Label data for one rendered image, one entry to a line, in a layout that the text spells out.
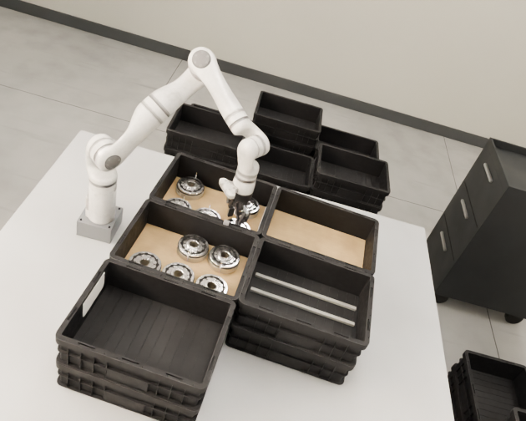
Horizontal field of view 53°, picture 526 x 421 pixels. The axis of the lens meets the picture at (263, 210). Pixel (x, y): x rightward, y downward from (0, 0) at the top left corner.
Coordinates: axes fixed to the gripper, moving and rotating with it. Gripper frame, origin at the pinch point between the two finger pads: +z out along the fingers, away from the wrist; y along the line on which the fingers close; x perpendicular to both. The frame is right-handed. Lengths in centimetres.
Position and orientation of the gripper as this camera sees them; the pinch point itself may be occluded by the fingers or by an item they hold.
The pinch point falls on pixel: (234, 218)
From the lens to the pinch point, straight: 186.6
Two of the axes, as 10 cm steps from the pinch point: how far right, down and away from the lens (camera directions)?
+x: -8.6, 1.4, -4.8
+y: -4.5, -6.6, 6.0
